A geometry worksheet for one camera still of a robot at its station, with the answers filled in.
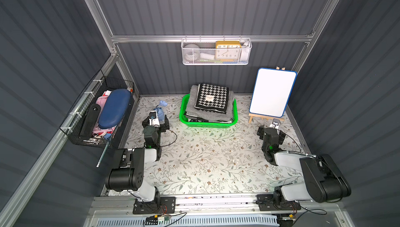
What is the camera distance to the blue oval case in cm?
63

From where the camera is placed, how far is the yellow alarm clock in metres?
0.88

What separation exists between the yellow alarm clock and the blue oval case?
55cm

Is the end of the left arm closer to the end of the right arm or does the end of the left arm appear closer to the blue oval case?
the blue oval case
